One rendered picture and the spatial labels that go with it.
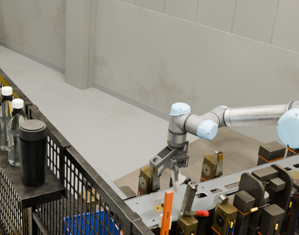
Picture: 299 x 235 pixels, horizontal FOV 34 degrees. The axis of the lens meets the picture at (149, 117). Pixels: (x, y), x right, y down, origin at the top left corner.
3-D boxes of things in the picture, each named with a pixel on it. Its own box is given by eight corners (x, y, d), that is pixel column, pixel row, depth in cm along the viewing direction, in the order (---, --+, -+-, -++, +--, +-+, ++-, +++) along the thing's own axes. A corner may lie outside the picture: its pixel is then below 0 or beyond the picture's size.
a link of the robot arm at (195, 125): (224, 117, 185) (200, 107, 190) (209, 126, 176) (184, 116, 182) (221, 135, 188) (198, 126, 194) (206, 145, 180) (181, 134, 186)
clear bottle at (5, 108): (16, 140, 158) (13, 83, 150) (22, 149, 153) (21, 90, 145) (-5, 144, 155) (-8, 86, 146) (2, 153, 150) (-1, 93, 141)
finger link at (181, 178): (189, 190, 196) (185, 167, 196) (178, 193, 193) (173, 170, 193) (185, 189, 199) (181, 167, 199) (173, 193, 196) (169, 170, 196)
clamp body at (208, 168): (200, 207, 259) (209, 150, 244) (214, 220, 250) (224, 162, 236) (190, 210, 256) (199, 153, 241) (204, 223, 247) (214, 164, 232)
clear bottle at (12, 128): (26, 154, 151) (24, 94, 142) (33, 164, 146) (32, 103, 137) (5, 158, 147) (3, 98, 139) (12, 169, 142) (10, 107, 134)
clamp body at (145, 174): (141, 222, 243) (147, 162, 229) (154, 236, 235) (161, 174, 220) (130, 225, 240) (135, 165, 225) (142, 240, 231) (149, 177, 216)
